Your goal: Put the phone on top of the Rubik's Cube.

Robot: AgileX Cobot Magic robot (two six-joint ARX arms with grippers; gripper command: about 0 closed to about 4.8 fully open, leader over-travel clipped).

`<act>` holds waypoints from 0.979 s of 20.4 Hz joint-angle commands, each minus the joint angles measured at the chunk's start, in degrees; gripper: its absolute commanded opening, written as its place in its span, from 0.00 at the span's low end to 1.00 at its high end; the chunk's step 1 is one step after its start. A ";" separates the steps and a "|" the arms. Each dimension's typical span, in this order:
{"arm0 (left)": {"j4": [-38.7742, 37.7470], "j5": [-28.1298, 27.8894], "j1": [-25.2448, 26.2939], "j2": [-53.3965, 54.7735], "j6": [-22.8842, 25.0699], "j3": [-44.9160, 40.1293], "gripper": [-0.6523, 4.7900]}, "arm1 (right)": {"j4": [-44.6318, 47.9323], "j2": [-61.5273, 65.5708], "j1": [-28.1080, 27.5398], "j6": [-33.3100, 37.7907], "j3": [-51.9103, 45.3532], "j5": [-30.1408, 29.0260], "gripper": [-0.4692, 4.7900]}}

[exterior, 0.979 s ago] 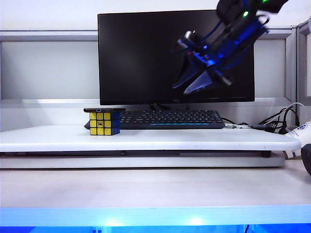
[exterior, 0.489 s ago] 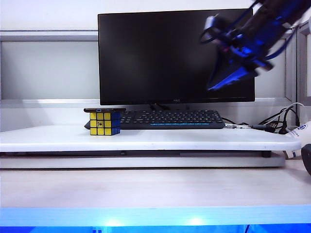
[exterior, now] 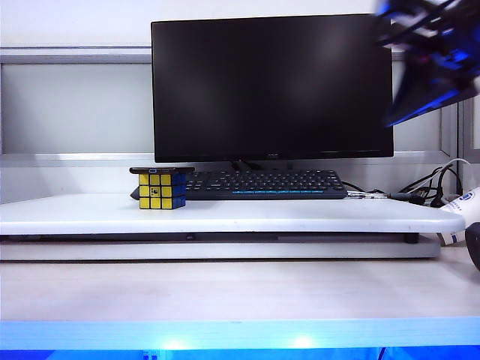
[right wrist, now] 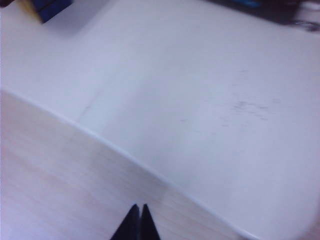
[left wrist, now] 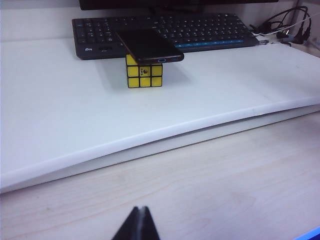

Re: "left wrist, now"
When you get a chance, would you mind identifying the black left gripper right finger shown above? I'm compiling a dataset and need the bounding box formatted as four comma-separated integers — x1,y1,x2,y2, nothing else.
140,205,161,240

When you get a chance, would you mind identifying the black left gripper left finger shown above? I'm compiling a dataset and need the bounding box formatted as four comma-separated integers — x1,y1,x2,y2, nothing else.
111,206,141,240

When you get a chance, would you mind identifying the black smartphone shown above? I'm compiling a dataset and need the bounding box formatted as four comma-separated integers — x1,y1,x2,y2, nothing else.
114,29,186,65

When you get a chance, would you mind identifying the Rubik's cube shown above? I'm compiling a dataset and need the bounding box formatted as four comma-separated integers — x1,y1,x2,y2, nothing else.
125,53,164,89

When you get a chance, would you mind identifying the white raised desk board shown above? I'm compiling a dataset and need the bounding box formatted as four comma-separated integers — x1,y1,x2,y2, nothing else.
0,37,320,195

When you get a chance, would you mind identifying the blue base edge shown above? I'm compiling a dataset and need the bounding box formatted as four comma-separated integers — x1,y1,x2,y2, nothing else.
296,225,320,240

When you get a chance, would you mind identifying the black computer keyboard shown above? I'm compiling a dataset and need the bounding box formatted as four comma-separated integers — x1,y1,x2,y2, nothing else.
71,12,260,61

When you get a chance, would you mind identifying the black computer monitor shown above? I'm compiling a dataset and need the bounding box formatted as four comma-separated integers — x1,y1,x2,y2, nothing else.
79,0,280,16

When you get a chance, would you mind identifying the grey cable plug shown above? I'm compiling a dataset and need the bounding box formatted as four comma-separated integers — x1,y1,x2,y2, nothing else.
259,37,293,47

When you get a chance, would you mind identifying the white cable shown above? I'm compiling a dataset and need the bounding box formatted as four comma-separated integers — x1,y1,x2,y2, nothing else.
251,14,314,36

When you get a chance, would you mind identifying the thick black cable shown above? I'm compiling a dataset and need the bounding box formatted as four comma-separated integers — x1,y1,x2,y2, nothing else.
249,6,312,47

